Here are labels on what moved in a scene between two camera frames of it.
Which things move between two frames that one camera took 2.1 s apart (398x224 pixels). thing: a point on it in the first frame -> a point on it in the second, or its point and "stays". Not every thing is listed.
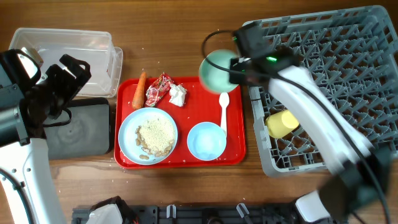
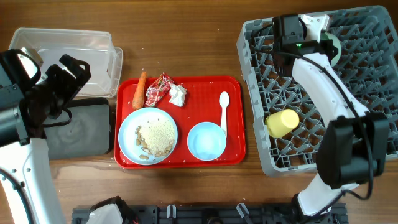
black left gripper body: [58, 86] stays
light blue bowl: [206, 141] stays
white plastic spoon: [224, 101] stays
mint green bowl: [214, 79] -> [336, 43]
